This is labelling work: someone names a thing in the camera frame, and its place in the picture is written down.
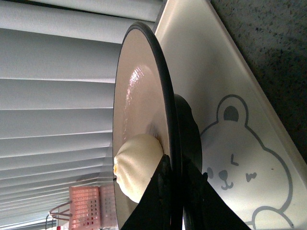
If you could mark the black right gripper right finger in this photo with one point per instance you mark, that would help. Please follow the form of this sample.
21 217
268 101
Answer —
203 208

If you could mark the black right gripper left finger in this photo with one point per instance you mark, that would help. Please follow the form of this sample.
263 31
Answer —
154 209

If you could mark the white steamed bun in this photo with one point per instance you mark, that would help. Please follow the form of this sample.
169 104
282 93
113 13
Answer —
135 164

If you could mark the tan plate with black rim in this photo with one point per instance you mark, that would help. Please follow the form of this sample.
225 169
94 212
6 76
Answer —
145 103

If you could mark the cream bear print tray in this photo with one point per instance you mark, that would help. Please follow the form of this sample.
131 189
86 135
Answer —
251 161

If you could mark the pink plastic crate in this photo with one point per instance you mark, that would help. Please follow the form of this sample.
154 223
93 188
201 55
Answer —
92 208

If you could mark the grey pleated curtain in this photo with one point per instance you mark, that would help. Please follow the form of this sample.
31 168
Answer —
58 61

